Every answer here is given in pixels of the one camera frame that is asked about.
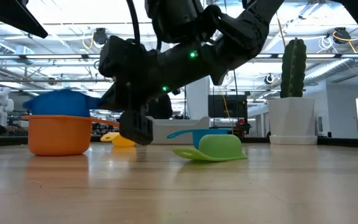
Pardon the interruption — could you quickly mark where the yellow hanging cable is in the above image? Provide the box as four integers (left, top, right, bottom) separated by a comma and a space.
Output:
275, 12, 288, 49

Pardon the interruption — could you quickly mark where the light grey plastic basket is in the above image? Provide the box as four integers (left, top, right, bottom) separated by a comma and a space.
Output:
149, 116, 210, 145

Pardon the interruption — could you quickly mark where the black hanging cable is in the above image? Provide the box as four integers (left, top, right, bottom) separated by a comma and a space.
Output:
232, 70, 240, 96

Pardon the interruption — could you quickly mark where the green measuring cup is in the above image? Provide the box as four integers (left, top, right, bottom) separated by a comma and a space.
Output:
172, 134, 248, 162

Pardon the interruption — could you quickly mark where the teal measuring cup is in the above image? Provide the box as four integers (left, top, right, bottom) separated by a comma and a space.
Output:
167, 128, 233, 150

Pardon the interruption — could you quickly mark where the white humanoid robot figure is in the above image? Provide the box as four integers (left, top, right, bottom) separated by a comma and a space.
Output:
0, 86, 15, 127

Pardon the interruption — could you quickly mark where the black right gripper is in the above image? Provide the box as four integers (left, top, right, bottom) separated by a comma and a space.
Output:
99, 35, 198, 146

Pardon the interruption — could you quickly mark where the medium blue measuring cup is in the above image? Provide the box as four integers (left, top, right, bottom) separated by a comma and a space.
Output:
22, 88, 104, 118

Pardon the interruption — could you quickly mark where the green cactus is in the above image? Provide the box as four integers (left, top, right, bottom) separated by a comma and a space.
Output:
280, 37, 307, 99

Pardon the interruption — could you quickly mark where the black monitor screen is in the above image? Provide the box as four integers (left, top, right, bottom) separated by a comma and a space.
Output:
208, 95, 249, 119

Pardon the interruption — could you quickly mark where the large orange measuring cup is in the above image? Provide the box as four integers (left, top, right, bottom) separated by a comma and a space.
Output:
21, 114, 120, 157

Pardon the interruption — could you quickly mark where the white plant pot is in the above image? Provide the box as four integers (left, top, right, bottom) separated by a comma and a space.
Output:
268, 97, 318, 146

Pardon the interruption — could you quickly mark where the yellow measuring cup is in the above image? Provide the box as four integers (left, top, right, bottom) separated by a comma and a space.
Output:
100, 132, 136, 147

